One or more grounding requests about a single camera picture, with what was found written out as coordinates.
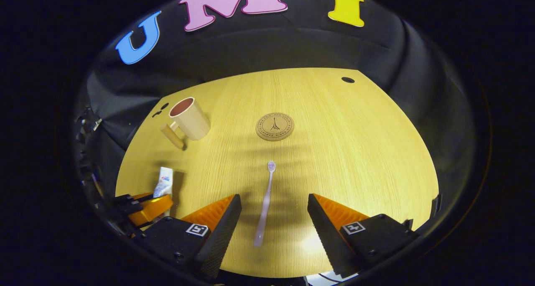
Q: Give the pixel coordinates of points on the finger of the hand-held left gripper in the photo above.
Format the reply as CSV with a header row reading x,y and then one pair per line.
x,y
129,200
152,208

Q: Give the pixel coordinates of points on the round cork coaster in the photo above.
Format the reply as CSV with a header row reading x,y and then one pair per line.
x,y
267,132

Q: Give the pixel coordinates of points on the pink toothbrush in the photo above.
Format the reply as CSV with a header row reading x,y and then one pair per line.
x,y
265,206

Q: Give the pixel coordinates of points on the beige cup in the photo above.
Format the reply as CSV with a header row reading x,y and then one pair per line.
x,y
194,121

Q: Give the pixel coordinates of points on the white toothpaste tube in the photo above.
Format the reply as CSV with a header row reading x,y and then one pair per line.
x,y
164,185

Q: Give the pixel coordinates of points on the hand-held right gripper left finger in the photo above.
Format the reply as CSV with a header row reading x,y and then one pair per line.
x,y
225,231

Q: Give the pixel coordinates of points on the black backdrop cloth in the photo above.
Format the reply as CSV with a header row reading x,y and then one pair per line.
x,y
292,43

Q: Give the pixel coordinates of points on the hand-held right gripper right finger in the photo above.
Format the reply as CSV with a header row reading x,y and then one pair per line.
x,y
324,231

